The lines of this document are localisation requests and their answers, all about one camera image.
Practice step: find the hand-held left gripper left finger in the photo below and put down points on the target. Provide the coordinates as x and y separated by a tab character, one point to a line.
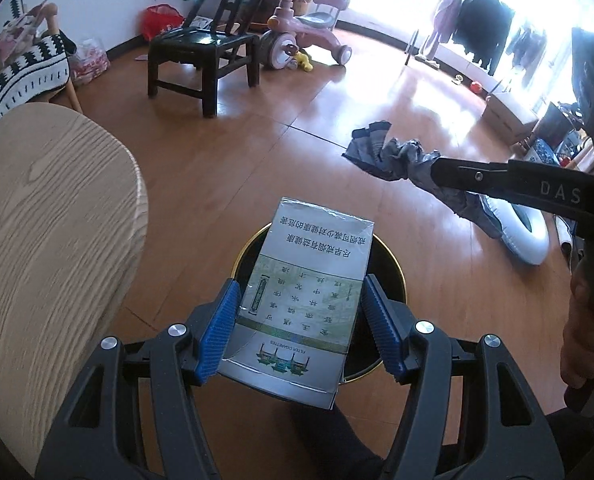
219	330

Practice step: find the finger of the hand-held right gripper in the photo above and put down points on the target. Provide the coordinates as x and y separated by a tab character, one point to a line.
477	177

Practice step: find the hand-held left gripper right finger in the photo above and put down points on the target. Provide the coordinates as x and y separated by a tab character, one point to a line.
382	330

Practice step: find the black trash bin gold rim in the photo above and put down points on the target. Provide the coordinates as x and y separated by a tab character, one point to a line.
382	260

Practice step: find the green white cigarette box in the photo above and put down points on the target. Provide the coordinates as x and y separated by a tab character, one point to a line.
302	300

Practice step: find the grey cloth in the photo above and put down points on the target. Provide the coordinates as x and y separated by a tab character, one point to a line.
392	160

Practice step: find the person's right hand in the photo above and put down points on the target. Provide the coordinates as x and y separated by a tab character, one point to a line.
584	335

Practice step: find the cardboard box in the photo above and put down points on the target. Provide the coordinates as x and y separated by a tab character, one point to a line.
509	117

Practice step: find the white slipper shoe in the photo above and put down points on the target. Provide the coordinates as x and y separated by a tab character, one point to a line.
529	242

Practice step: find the black hanging garment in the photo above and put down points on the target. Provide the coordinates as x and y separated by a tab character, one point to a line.
484	27

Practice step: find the pink hanging garment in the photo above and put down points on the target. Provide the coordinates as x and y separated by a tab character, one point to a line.
444	15

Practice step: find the round wooden table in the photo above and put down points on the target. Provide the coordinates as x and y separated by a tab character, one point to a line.
42	235

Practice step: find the yellow toy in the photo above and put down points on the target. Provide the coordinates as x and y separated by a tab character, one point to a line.
303	61

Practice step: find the pink children's tricycle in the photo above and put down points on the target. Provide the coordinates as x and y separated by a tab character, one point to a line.
307	27

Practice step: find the black wooden chair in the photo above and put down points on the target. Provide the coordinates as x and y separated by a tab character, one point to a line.
192	42

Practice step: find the clear plastic bag pink contents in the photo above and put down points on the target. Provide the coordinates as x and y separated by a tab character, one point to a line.
89	62

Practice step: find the white paper card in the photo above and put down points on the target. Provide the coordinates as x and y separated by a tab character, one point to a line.
202	23

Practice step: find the red shopping bag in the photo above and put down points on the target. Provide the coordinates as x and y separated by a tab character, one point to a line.
163	22

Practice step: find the black white zigzag blanket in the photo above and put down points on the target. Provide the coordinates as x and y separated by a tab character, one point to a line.
22	75

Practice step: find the pink floral bag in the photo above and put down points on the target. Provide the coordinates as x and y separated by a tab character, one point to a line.
17	35

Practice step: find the wooden sofa frame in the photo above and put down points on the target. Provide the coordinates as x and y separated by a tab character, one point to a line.
73	95

